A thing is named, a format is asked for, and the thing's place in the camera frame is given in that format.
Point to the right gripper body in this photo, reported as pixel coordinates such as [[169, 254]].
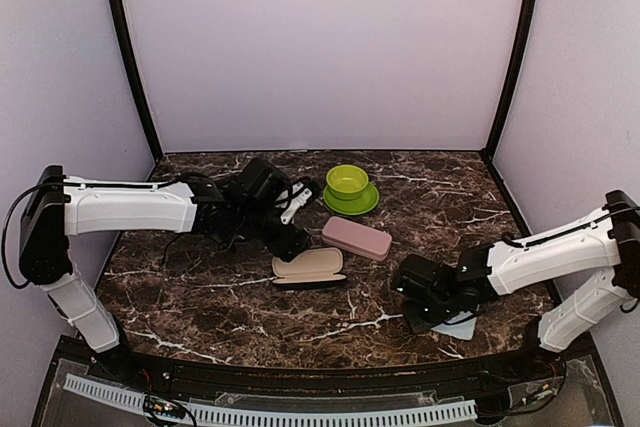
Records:
[[437, 313]]

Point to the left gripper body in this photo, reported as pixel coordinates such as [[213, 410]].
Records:
[[285, 247]]

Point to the black glasses case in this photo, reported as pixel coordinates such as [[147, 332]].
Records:
[[313, 268]]

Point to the pink glasses case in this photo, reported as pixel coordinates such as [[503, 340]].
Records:
[[356, 238]]

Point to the blue cleaning cloth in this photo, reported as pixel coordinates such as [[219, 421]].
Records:
[[460, 330]]

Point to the black sunglasses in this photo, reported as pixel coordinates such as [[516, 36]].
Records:
[[210, 241]]

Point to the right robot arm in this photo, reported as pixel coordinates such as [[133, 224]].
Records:
[[606, 242]]

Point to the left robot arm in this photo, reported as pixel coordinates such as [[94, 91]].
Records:
[[259, 203]]

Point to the green bowl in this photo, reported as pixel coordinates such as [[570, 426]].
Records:
[[347, 182]]

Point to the green plate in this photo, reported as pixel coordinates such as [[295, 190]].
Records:
[[365, 203]]

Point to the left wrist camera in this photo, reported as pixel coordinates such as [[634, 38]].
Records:
[[300, 194]]

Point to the black front rail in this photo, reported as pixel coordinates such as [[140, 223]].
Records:
[[175, 369]]

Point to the white slotted cable duct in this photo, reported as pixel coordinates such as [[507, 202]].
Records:
[[247, 410]]

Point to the left black frame post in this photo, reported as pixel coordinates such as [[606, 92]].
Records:
[[119, 20]]

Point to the black frame post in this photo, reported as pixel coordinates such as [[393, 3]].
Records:
[[525, 18], [119, 20]]

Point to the right black frame post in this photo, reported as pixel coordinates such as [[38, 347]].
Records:
[[525, 18]]

